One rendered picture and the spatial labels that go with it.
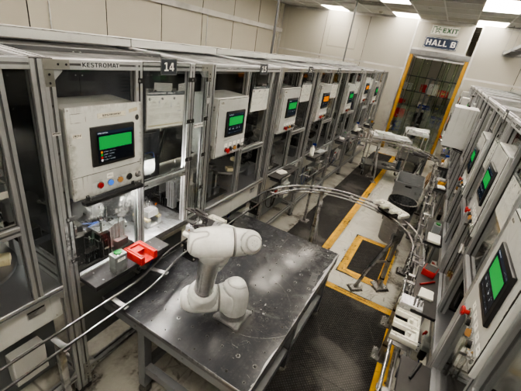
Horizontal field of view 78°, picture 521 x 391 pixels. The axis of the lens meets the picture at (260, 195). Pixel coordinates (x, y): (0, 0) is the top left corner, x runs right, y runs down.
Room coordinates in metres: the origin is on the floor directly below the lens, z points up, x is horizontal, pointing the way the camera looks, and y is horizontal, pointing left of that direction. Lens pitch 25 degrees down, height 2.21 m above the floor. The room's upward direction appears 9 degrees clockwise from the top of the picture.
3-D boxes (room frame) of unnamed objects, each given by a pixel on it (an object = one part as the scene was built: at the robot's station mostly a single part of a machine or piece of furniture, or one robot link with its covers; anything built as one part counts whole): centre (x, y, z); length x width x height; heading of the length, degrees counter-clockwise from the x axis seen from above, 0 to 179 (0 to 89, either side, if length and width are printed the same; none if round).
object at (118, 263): (1.45, 0.75, 0.97); 0.08 x 0.08 x 0.12; 64
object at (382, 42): (10.11, -1.51, 1.65); 3.78 x 0.08 x 3.30; 64
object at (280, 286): (1.89, 0.05, 0.66); 1.50 x 1.06 x 0.04; 154
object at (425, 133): (7.62, -3.39, 0.48); 0.84 x 0.58 x 0.97; 162
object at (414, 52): (8.97, -3.83, 1.31); 1.36 x 0.10 x 2.62; 64
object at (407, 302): (1.57, -1.02, 0.92); 0.13 x 0.10 x 0.09; 64
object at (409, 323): (1.46, -0.97, 0.84); 0.37 x 0.14 x 0.10; 154
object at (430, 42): (8.95, -3.75, 2.81); 0.75 x 0.04 x 0.25; 64
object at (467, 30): (9.00, -3.77, 2.96); 1.23 x 0.08 x 0.68; 64
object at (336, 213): (5.90, -1.86, 0.01); 5.85 x 0.59 x 0.01; 154
